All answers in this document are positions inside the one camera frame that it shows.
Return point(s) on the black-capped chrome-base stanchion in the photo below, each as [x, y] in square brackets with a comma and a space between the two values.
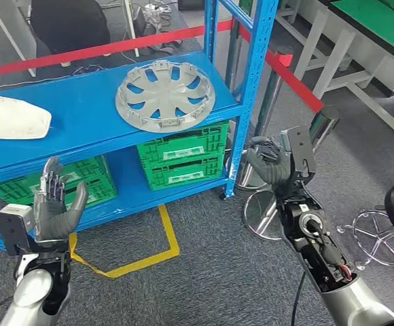
[261, 216]

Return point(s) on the white power strip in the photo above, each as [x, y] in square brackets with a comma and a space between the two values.
[154, 7]

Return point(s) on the grey bag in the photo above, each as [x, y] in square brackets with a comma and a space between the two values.
[139, 22]

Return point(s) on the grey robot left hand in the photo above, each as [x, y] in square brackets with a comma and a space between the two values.
[52, 220]

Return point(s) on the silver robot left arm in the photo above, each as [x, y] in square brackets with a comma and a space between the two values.
[30, 292]

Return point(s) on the green-topped white workbench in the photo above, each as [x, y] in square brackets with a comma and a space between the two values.
[370, 22]

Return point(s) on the silver plastic hubcap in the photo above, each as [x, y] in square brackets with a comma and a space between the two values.
[164, 96]

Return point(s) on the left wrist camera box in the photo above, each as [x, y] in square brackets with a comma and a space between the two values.
[14, 225]

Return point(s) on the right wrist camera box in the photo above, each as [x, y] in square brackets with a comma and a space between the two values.
[300, 150]

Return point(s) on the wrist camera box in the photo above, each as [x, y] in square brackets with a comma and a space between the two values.
[14, 225]
[300, 150]

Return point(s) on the blue metal shelf rack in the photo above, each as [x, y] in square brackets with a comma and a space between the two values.
[81, 112]

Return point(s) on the black box appliance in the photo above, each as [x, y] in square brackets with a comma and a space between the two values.
[190, 4]

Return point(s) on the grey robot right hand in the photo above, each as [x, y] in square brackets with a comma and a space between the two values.
[268, 168]

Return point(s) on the person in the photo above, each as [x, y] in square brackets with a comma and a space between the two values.
[68, 22]

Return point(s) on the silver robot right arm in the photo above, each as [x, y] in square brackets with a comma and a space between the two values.
[349, 301]

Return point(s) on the white plastic cover part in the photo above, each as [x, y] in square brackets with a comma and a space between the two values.
[14, 119]

